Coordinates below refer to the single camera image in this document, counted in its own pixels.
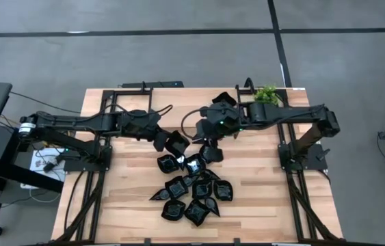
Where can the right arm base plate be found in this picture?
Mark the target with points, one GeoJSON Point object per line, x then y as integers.
{"type": "Point", "coordinates": [312, 160]}

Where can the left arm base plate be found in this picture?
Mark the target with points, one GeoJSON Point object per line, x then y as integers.
{"type": "Point", "coordinates": [86, 165]}

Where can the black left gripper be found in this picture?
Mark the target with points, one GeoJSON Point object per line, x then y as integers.
{"type": "Point", "coordinates": [141, 124]}

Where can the green plant in white pot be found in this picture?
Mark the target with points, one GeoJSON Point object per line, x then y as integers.
{"type": "Point", "coordinates": [266, 95]}

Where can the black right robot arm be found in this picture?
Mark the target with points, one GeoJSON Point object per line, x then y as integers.
{"type": "Point", "coordinates": [291, 114]}

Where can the black metal rig frame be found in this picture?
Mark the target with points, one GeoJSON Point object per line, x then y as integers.
{"type": "Point", "coordinates": [107, 94]}

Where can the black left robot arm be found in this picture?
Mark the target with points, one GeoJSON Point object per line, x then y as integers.
{"type": "Point", "coordinates": [76, 123]}

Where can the black clamp bracket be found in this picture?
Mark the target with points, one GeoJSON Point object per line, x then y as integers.
{"type": "Point", "coordinates": [237, 241]}
{"type": "Point", "coordinates": [147, 241]}

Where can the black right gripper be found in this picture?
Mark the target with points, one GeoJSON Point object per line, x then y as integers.
{"type": "Point", "coordinates": [219, 118]}

